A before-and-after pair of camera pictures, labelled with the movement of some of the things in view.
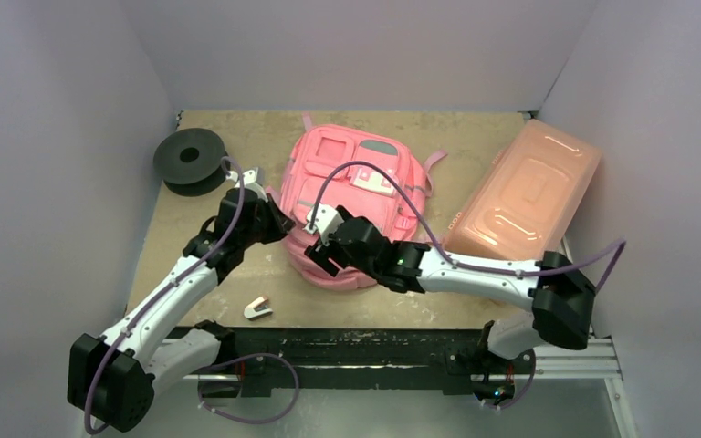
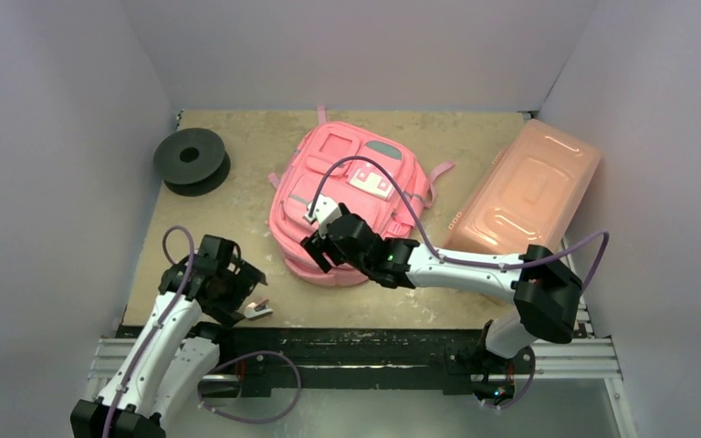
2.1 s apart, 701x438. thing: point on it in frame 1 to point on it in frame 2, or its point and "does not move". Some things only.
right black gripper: [331, 249] does not move
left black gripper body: [256, 232] to [234, 289]
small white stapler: [257, 309] does not move
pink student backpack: [372, 173] does not move
